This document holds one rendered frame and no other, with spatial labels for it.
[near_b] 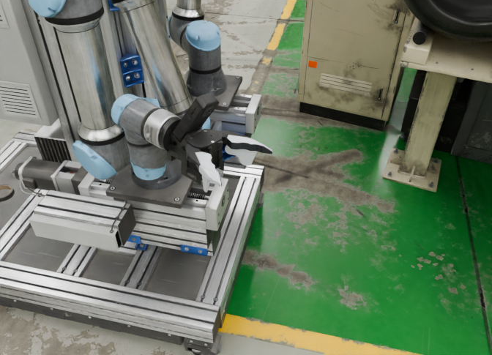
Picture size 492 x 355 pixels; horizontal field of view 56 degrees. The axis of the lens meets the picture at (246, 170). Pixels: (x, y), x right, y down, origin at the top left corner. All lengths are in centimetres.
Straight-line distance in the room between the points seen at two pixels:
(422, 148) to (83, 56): 180
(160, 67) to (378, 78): 177
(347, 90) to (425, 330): 139
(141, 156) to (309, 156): 165
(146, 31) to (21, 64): 53
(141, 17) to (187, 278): 100
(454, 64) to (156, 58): 116
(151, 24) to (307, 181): 154
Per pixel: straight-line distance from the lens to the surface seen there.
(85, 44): 102
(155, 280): 175
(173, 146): 94
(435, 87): 227
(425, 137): 241
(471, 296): 214
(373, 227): 224
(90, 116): 110
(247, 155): 91
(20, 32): 143
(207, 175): 80
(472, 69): 185
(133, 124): 98
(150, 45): 106
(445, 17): 175
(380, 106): 274
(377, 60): 262
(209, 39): 160
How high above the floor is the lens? 160
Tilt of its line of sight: 41 degrees down
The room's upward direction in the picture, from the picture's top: straight up
